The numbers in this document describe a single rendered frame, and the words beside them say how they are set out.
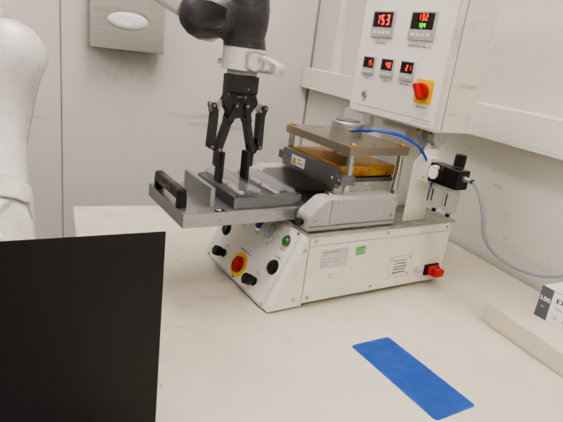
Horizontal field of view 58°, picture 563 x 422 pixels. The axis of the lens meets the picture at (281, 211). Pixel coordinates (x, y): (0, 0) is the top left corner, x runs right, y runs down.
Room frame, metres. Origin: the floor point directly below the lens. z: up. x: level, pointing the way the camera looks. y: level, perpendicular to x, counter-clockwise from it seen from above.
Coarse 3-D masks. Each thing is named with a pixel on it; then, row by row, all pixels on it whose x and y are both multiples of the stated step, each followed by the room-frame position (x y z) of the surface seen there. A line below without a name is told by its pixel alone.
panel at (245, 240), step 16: (240, 224) 1.20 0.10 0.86; (288, 224) 1.07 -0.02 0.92; (224, 240) 1.21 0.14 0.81; (240, 240) 1.16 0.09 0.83; (256, 240) 1.12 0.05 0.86; (224, 256) 1.18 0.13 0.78; (256, 256) 1.09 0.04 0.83; (272, 256) 1.05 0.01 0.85; (288, 256) 1.02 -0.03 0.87; (240, 272) 1.10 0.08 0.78; (256, 272) 1.06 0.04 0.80; (272, 272) 1.02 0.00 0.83; (256, 288) 1.03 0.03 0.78
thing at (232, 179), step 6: (210, 168) 1.16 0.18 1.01; (228, 174) 1.13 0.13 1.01; (234, 174) 1.14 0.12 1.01; (228, 180) 1.08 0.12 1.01; (234, 180) 1.08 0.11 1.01; (240, 180) 1.09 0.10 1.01; (234, 186) 1.04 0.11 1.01; (240, 186) 1.04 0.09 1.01; (246, 186) 1.05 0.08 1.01; (252, 186) 1.06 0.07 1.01
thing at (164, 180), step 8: (160, 176) 1.04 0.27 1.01; (168, 176) 1.04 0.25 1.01; (160, 184) 1.04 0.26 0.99; (168, 184) 1.00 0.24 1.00; (176, 184) 0.98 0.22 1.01; (168, 192) 1.00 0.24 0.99; (176, 192) 0.96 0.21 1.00; (184, 192) 0.96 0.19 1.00; (176, 200) 0.96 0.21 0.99; (184, 200) 0.96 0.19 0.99
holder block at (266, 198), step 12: (204, 180) 1.12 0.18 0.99; (216, 192) 1.06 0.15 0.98; (228, 192) 1.03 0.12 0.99; (264, 192) 1.06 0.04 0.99; (228, 204) 1.01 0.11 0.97; (240, 204) 1.00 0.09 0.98; (252, 204) 1.01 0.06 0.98; (264, 204) 1.03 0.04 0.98; (276, 204) 1.05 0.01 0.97; (288, 204) 1.06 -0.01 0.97
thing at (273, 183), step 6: (252, 168) 1.23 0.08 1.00; (252, 174) 1.17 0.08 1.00; (258, 174) 1.17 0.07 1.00; (264, 174) 1.18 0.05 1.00; (258, 180) 1.12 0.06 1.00; (264, 180) 1.13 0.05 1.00; (270, 180) 1.13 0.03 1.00; (276, 180) 1.14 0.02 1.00; (270, 186) 1.08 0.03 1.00; (276, 186) 1.09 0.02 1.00; (282, 186) 1.10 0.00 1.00; (288, 186) 1.10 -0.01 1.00
